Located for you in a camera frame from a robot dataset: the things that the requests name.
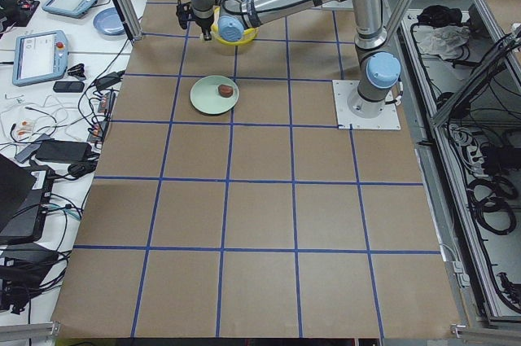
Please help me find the blue plate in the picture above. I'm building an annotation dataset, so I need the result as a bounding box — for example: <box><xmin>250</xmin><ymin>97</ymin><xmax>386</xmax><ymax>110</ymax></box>
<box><xmin>93</xmin><ymin>7</ymin><xmax>125</xmax><ymax>36</ymax></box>

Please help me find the light green bowl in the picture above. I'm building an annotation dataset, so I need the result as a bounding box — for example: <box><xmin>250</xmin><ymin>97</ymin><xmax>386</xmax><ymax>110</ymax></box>
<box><xmin>190</xmin><ymin>75</ymin><xmax>239</xmax><ymax>115</ymax></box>

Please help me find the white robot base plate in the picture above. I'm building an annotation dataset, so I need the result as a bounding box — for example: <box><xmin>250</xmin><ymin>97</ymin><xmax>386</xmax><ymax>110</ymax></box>
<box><xmin>332</xmin><ymin>80</ymin><xmax>401</xmax><ymax>131</ymax></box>

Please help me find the brown bun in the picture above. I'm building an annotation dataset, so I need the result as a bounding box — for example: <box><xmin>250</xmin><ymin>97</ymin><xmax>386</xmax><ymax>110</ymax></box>
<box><xmin>217</xmin><ymin>84</ymin><xmax>234</xmax><ymax>98</ymax></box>

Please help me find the yellow centre steamer basket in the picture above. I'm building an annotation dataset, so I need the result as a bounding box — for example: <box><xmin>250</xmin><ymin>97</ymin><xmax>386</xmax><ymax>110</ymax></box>
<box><xmin>212</xmin><ymin>6</ymin><xmax>259</xmax><ymax>46</ymax></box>

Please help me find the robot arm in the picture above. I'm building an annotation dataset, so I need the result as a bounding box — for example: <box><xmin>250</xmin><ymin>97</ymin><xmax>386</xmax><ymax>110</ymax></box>
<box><xmin>176</xmin><ymin>0</ymin><xmax>401</xmax><ymax>119</ymax></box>

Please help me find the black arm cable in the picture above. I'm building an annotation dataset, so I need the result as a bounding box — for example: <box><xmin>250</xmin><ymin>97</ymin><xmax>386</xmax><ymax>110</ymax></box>
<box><xmin>175</xmin><ymin>0</ymin><xmax>195</xmax><ymax>30</ymax></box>

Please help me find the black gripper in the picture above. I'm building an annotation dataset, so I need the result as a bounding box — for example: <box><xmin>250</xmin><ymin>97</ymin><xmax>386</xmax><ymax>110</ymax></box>
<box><xmin>193</xmin><ymin>10</ymin><xmax>214</xmax><ymax>42</ymax></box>

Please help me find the teach pendant near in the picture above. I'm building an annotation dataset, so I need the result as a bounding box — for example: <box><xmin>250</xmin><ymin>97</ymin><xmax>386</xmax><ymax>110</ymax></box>
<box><xmin>12</xmin><ymin>30</ymin><xmax>68</xmax><ymax>86</ymax></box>

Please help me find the black laptop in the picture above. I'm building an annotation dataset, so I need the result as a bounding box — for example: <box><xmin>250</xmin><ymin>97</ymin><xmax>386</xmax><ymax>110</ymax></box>
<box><xmin>1</xmin><ymin>156</ymin><xmax>54</xmax><ymax>245</ymax></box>

